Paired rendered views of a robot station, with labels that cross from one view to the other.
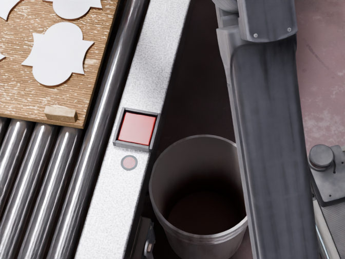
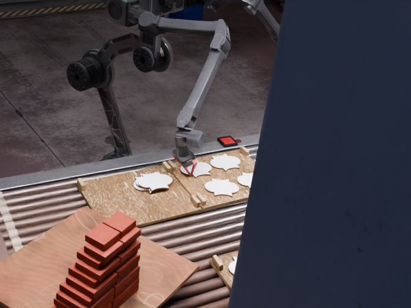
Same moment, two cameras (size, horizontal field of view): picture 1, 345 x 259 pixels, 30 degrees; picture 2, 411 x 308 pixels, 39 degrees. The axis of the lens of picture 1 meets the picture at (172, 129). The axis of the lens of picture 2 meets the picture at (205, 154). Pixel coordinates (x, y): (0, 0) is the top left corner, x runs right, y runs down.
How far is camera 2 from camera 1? 3.03 m
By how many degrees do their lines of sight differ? 81
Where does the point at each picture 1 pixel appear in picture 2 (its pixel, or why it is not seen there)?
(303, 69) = not seen: hidden behind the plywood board
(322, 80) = not seen: hidden behind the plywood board
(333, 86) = not seen: hidden behind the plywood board
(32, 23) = (221, 174)
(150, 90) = (210, 145)
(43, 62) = (232, 162)
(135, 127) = (227, 140)
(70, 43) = (218, 160)
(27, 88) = (244, 164)
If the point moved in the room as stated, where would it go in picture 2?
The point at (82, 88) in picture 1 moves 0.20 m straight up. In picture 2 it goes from (229, 153) to (235, 116)
